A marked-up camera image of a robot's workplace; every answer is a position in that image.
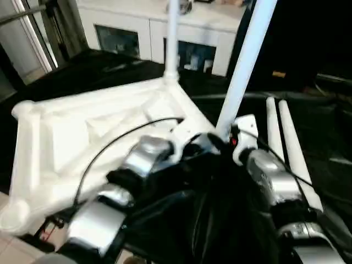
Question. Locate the white plastic table leg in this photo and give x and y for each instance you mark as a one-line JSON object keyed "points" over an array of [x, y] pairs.
{"points": [[247, 60], [171, 38], [294, 148], [273, 132]]}

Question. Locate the dark grey bar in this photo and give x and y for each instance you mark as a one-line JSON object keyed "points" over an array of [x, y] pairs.
{"points": [[334, 78]]}

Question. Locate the grey metal rack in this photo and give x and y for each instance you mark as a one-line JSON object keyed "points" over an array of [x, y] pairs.
{"points": [[33, 27]]}

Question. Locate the white glass-door cabinet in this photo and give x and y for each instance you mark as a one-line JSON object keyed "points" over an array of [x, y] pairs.
{"points": [[137, 27]]}

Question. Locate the shiny silver ornament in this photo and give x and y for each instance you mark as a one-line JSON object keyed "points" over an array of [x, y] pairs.
{"points": [[184, 5]]}

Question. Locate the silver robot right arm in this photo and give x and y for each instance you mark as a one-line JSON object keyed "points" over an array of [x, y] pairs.
{"points": [[275, 181]]}

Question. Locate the white plastic table top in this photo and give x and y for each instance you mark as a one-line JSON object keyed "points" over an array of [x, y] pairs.
{"points": [[66, 137]]}

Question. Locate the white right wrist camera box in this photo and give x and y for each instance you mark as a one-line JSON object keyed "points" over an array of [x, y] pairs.
{"points": [[246, 132]]}

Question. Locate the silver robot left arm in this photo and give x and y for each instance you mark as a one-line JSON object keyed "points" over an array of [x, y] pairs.
{"points": [[126, 181]]}

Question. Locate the black mat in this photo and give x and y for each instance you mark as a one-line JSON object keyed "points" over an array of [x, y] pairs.
{"points": [[214, 220]]}

